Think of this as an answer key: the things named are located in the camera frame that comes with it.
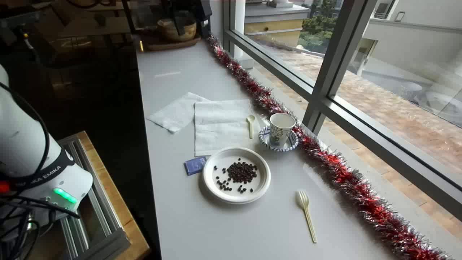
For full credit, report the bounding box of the cream plastic spoon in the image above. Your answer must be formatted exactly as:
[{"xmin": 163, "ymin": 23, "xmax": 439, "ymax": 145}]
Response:
[{"xmin": 245, "ymin": 114, "xmax": 256, "ymax": 138}]

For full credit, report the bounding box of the white paper plate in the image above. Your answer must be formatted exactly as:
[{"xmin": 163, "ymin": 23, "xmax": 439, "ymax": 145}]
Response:
[{"xmin": 202, "ymin": 147, "xmax": 271, "ymax": 205}]

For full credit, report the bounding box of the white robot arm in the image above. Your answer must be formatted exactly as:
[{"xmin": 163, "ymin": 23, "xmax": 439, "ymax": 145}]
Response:
[{"xmin": 0, "ymin": 66, "xmax": 92, "ymax": 226}]

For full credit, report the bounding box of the patterned paper cup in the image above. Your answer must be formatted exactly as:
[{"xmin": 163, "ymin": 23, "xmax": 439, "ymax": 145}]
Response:
[{"xmin": 270, "ymin": 112, "xmax": 296, "ymax": 141}]

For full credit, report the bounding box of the folded white paper towel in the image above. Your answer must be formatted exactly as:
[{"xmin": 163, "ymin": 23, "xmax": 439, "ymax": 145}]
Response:
[{"xmin": 193, "ymin": 99, "xmax": 257, "ymax": 155}]

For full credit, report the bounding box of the blue patterned paper saucer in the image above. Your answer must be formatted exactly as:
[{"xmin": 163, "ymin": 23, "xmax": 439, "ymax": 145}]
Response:
[{"xmin": 258, "ymin": 127, "xmax": 299, "ymax": 153}]

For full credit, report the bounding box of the pile of coffee beans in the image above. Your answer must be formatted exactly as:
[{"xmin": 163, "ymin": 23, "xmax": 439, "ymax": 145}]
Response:
[{"xmin": 215, "ymin": 158, "xmax": 258, "ymax": 193}]

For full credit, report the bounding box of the small blue packet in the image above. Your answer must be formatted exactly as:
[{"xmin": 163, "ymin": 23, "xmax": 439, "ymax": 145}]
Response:
[{"xmin": 183, "ymin": 155, "xmax": 206, "ymax": 174}]

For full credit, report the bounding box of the flat white paper napkin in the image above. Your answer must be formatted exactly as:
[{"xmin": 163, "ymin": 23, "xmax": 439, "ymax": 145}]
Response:
[{"xmin": 149, "ymin": 92, "xmax": 204, "ymax": 134}]

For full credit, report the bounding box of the cream plastic fork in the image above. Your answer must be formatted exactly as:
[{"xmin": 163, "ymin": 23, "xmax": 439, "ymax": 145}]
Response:
[{"xmin": 296, "ymin": 190, "xmax": 316, "ymax": 242}]

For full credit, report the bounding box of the wooden bowl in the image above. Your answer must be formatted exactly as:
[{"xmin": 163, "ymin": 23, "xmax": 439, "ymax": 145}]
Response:
[{"xmin": 139, "ymin": 18, "xmax": 199, "ymax": 50}]

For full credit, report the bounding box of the red silver tinsel garland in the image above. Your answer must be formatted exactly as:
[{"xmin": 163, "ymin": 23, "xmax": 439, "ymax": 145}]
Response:
[{"xmin": 205, "ymin": 36, "xmax": 450, "ymax": 260}]

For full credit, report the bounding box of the grey metal rack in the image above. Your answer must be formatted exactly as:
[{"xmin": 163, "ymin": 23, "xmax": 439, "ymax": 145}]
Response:
[{"xmin": 61, "ymin": 137, "xmax": 130, "ymax": 260}]

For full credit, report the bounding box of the wooden side table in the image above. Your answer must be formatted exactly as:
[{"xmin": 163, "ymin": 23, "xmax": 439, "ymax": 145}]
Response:
[{"xmin": 30, "ymin": 131, "xmax": 150, "ymax": 260}]

